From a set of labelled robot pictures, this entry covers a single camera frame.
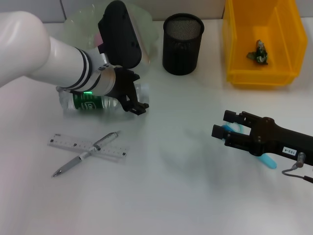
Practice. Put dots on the black mesh pen holder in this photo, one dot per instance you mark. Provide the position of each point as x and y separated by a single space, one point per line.
182 49

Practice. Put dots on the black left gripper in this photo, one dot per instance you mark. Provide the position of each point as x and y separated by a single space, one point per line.
124 83

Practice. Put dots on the green plastic wrapper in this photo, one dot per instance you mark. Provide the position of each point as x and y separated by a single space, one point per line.
260 55

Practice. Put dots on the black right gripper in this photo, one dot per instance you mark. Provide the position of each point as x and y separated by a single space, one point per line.
281 142

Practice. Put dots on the silver ballpoint pen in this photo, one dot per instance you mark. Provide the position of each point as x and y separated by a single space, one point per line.
73 161

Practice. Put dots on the translucent green fruit plate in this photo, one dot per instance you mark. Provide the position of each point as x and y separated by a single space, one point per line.
149 36

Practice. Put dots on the green label water bottle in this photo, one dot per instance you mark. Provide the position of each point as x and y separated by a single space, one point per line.
85 102

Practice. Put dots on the blue plastic scissors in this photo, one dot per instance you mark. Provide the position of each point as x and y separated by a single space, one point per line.
269 161

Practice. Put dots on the yellow plastic storage bin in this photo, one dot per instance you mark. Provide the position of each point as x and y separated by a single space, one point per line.
244 73

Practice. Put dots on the pink toy peach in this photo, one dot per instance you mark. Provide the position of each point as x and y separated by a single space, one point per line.
98 39

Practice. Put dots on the transparent plastic ruler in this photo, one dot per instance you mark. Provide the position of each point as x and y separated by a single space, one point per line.
63 142

